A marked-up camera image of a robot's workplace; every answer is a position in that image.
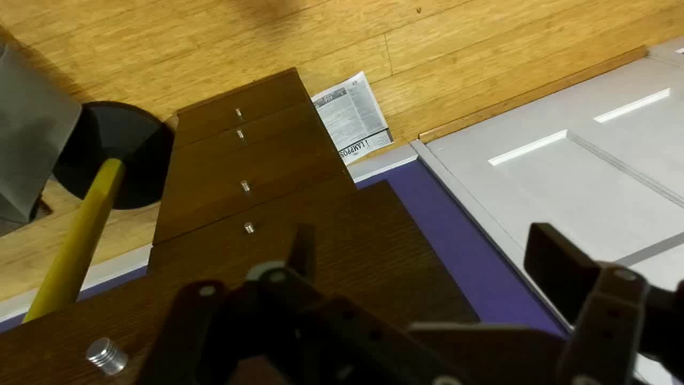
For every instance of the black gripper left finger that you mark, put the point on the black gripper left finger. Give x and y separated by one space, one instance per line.
301 255

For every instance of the yellow stanchion post black base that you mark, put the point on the yellow stanchion post black base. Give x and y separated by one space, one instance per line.
116 160

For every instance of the printed paper sheet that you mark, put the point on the printed paper sheet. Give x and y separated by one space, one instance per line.
354 118

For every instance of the wooden drawer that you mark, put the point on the wooden drawer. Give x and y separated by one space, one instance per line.
221 306

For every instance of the brown wooden drawer cabinet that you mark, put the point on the brown wooden drawer cabinet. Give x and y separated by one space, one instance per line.
246 148

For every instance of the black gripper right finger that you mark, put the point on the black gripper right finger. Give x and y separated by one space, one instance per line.
559 268

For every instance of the grey folded cardboard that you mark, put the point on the grey folded cardboard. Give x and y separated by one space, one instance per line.
36 118

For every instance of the white panelled door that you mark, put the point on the white panelled door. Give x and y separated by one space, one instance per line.
599 162

